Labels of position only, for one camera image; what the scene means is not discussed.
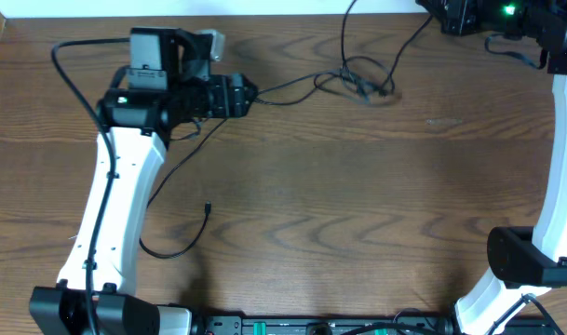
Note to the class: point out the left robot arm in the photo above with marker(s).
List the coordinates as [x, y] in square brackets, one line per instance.
[167, 83]

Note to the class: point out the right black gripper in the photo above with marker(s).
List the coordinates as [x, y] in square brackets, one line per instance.
[460, 20]

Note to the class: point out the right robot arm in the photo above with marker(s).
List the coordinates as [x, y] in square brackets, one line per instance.
[525, 262]

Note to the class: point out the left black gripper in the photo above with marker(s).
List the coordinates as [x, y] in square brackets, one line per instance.
[237, 95]

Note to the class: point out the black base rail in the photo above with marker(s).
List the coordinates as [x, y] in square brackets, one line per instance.
[408, 323]

